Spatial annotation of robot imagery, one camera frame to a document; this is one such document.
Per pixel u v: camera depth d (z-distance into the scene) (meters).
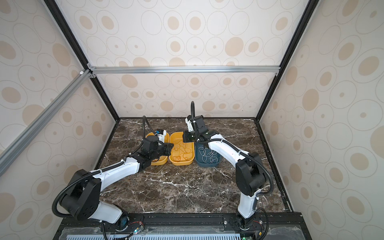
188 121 0.80
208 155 0.97
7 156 0.51
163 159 0.90
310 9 0.69
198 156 0.97
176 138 1.03
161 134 0.77
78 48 0.81
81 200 0.43
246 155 0.49
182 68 0.90
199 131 0.67
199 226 0.73
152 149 0.68
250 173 0.47
